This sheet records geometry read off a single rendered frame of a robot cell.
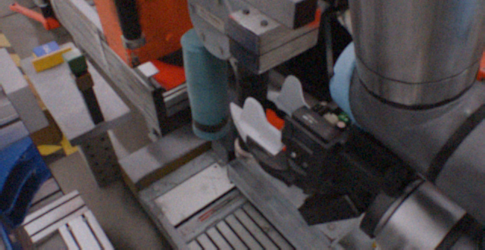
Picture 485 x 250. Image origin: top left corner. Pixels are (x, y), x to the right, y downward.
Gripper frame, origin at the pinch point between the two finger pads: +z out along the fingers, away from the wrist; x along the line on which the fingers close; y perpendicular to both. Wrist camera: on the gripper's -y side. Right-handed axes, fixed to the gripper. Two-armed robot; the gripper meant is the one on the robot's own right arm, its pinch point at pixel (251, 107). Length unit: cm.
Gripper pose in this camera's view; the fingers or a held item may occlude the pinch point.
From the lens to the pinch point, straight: 46.1
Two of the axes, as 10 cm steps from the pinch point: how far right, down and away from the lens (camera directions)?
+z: -6.4, -5.4, 5.5
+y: 0.0, -7.1, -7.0
